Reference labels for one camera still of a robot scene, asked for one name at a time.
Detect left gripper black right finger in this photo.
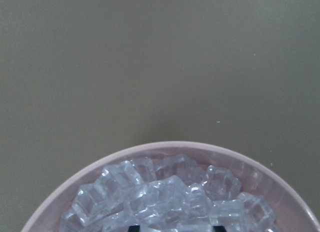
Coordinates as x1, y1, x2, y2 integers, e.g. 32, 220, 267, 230
212, 225, 227, 232

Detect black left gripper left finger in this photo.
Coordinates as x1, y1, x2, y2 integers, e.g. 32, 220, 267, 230
127, 225, 141, 232

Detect clear ice cubes pile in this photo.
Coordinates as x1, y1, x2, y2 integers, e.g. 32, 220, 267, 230
58, 154, 278, 231

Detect pink bowl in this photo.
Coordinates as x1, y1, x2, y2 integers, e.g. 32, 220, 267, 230
22, 141, 320, 231

